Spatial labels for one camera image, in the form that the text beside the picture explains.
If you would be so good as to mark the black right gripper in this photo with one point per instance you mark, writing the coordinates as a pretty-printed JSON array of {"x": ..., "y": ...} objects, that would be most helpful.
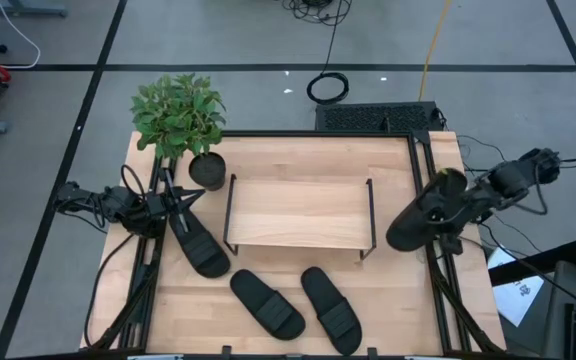
[{"x": 453, "y": 220}]

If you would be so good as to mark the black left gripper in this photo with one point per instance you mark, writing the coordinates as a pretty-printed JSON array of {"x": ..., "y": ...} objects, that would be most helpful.
[{"x": 157, "y": 205}]

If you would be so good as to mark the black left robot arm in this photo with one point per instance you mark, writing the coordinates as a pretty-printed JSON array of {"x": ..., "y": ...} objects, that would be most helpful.
[{"x": 118, "y": 202}]

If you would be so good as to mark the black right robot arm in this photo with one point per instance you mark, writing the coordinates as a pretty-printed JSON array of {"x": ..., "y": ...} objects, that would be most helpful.
[{"x": 513, "y": 180}]

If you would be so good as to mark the black plant pot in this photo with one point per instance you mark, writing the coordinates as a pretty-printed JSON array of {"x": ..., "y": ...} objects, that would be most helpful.
[{"x": 208, "y": 171}]

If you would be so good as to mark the green leafy plant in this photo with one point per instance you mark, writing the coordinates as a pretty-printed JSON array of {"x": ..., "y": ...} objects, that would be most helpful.
[{"x": 178, "y": 115}]

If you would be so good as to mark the black desk beam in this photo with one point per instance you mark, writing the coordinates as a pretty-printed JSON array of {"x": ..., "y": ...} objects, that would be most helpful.
[{"x": 533, "y": 262}]

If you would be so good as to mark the white paper sheet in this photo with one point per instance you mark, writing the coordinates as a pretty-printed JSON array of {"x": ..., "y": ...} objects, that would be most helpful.
[{"x": 518, "y": 300}]

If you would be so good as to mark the black perforated computer case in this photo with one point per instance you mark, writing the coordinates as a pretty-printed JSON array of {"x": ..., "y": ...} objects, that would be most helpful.
[{"x": 368, "y": 117}]

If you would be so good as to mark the black caster wheel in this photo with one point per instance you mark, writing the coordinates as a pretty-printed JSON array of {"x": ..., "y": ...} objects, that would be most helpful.
[{"x": 1, "y": 48}]

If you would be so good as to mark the grey desk foot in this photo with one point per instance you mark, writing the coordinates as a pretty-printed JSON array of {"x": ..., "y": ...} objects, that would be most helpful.
[{"x": 23, "y": 8}]

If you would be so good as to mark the wooden shelf with black frame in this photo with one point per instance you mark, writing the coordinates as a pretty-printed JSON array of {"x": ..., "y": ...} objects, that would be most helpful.
[{"x": 298, "y": 215}]

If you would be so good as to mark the black metal rig frame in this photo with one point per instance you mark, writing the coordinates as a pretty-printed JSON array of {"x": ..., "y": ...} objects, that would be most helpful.
[{"x": 318, "y": 134}]

